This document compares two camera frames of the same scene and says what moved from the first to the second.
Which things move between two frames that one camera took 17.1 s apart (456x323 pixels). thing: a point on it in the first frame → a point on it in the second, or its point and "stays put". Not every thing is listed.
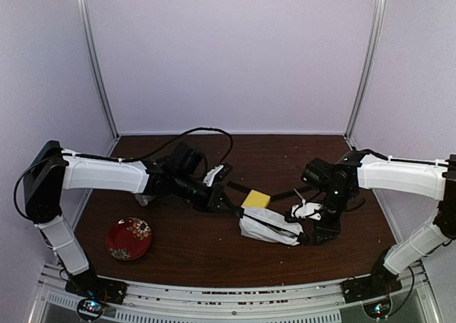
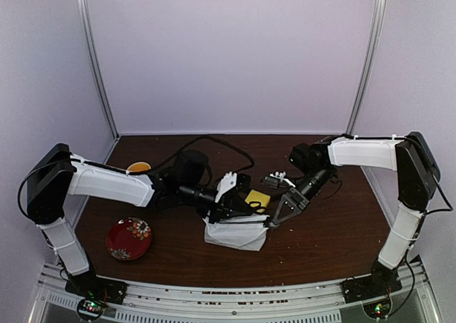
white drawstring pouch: x=268 y=225 → x=245 y=232
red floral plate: x=128 y=239 stays put
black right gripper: x=329 y=231 → x=293 y=198
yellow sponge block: x=256 y=199 stays put
